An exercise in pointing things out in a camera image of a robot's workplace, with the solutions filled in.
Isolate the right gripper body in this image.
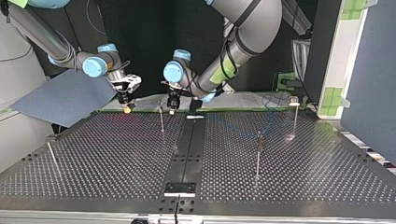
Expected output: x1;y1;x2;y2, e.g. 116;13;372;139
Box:
116;90;136;108

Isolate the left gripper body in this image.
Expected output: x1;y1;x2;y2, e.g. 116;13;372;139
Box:
166;89;182;110

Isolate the grey board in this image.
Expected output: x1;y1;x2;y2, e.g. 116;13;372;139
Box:
8;68;119;129

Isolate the black panel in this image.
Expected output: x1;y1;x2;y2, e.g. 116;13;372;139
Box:
31;0;318;99

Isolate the metal post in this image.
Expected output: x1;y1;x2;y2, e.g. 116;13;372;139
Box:
289;105;301;140
255;130;263;181
46;141;63;176
158;105;165;134

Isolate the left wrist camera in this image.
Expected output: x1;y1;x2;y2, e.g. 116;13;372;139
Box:
160;79;189;93

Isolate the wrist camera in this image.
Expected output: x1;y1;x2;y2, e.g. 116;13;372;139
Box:
108;73;143;94
160;79;189;93

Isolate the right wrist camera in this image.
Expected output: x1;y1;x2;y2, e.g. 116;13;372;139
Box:
108;73;143;94

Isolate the black cable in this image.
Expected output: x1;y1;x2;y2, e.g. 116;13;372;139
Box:
173;194;182;224
219;29;241;82

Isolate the blue cable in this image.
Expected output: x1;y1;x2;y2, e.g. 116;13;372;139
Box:
261;91;301;110

